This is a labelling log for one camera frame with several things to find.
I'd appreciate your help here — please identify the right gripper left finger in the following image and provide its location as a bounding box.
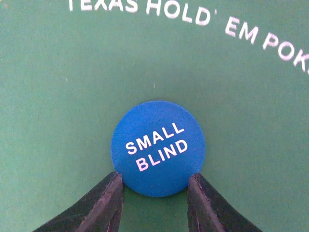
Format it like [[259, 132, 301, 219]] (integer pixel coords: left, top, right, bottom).
[[35, 172, 123, 232]]

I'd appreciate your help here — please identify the round green poker mat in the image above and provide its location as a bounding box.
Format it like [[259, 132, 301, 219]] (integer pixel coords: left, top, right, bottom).
[[0, 0, 309, 232]]

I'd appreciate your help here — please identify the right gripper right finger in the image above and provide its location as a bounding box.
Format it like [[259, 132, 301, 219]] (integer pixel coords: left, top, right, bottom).
[[187, 174, 261, 232]]

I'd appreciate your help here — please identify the blue small blind button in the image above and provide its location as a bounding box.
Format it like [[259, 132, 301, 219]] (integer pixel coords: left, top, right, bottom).
[[111, 101, 206, 198]]

